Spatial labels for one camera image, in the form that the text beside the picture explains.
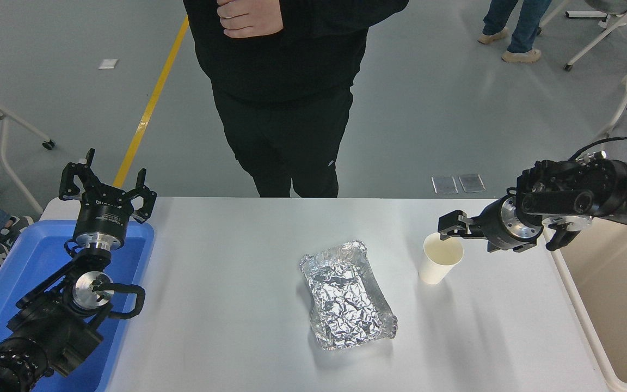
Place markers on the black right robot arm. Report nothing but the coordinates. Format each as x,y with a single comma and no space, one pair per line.
596,190

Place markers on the large pale bin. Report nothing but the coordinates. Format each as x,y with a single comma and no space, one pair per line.
618,305

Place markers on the walking person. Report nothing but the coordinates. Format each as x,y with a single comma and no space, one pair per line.
520,27

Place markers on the crumpled silver foil tray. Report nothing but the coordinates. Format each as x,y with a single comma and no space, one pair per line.
346,299

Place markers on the blue plastic tray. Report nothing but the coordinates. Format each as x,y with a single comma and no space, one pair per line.
25,256

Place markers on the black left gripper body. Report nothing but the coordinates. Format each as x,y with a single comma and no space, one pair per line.
104,220

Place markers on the white paper cup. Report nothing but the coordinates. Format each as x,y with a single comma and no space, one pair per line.
436,269

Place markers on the standing person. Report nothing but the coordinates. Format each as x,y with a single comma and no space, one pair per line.
286,81

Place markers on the clear floor plate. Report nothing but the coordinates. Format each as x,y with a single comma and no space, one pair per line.
444,184
472,183

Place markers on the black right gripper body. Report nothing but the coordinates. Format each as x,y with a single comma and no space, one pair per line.
490,228

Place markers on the white-framed chair with wheels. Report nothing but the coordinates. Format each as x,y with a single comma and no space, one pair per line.
596,41

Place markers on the white paper scrap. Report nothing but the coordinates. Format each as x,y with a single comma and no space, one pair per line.
108,63

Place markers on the standing person's left hand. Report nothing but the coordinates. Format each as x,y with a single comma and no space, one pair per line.
251,19

